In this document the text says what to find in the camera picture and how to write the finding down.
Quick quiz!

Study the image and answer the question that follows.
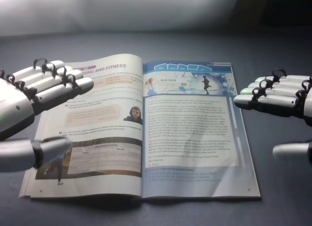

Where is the textbook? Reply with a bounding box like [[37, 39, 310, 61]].
[[19, 53, 261, 202]]

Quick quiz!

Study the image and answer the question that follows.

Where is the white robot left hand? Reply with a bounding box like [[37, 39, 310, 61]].
[[0, 58, 95, 173]]

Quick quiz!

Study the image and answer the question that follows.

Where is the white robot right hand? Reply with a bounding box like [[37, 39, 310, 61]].
[[233, 69, 312, 166]]

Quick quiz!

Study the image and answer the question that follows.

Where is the grey table cloth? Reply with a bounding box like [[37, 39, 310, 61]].
[[0, 28, 312, 226]]

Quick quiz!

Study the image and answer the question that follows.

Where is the white backdrop sheet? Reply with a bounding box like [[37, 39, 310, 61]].
[[0, 0, 312, 39]]

